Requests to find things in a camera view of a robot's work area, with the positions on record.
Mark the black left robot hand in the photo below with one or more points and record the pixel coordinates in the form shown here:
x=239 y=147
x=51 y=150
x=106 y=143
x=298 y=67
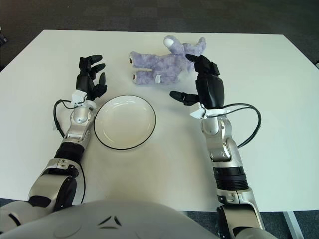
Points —
x=83 y=82

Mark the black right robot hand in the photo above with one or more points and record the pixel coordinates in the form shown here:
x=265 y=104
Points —
x=211 y=89

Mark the purple plush doll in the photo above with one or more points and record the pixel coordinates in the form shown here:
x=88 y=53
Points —
x=164 y=67

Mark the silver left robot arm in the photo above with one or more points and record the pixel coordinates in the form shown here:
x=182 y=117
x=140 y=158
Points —
x=77 y=129

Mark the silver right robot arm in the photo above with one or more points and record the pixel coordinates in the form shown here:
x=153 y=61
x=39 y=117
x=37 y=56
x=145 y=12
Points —
x=224 y=147

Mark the white plate with black rim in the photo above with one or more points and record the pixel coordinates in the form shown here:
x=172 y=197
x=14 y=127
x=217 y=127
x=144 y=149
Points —
x=124 y=122

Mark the dark snack packet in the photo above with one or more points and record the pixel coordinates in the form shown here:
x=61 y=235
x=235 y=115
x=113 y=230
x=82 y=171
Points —
x=2 y=38

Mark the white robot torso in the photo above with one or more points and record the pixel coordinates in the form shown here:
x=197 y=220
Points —
x=112 y=224

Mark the white table leg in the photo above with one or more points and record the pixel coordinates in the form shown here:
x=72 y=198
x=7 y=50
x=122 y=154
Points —
x=292 y=226

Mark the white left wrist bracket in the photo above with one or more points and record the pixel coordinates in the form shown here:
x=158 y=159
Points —
x=78 y=95

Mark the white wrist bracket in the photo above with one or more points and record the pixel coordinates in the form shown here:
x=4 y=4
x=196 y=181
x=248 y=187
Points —
x=197 y=112
x=78 y=95

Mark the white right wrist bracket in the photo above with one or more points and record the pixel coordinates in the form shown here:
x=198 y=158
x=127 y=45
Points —
x=197 y=112

